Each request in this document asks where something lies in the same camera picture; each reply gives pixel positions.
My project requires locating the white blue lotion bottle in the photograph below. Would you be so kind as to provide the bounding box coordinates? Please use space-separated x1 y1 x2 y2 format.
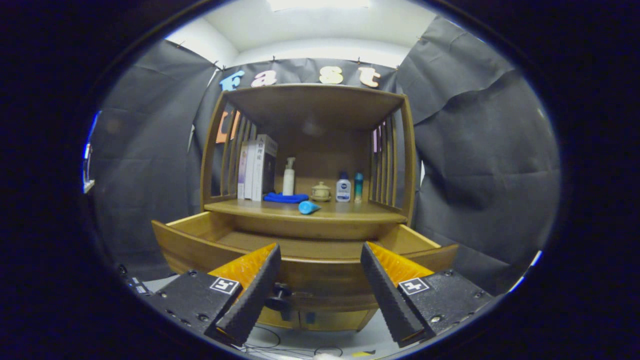
335 171 352 203

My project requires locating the wooden cabinet door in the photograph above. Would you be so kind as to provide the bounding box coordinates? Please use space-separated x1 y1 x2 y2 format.
255 305 301 331
300 309 378 332

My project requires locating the wooden countertop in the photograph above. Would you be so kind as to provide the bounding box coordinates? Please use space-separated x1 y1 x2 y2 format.
204 197 408 224

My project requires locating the purple spine book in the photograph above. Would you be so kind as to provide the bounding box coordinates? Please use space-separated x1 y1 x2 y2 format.
237 145 248 200

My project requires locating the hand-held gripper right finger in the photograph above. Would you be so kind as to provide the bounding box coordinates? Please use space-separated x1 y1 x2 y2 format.
360 241 496 348

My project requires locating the white pump bottle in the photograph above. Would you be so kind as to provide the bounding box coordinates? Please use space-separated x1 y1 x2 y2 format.
282 157 296 196

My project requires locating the wooden cabinet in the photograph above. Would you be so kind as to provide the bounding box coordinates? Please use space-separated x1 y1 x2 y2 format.
200 83 418 332

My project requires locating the wooden drawer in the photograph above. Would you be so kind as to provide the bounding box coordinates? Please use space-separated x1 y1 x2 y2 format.
151 210 459 313

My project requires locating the black round drawer knob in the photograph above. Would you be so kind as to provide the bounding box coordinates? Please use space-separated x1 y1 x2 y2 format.
264 283 293 321

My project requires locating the beige lidded ceramic cup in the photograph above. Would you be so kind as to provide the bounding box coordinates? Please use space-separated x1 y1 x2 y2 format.
310 181 332 202

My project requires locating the thin white book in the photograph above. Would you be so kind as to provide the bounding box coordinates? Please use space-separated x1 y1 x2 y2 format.
243 141 257 201

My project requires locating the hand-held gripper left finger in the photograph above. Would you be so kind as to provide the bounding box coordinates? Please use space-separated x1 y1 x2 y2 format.
145 243 282 347

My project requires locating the thick white dark book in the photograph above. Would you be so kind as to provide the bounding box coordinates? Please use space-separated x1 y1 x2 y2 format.
251 134 279 202

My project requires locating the blue folded cloth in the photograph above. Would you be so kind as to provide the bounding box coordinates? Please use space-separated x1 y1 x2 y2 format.
263 192 310 204

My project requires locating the ceiling light panel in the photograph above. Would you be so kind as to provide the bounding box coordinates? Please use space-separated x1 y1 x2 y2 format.
267 0 372 11

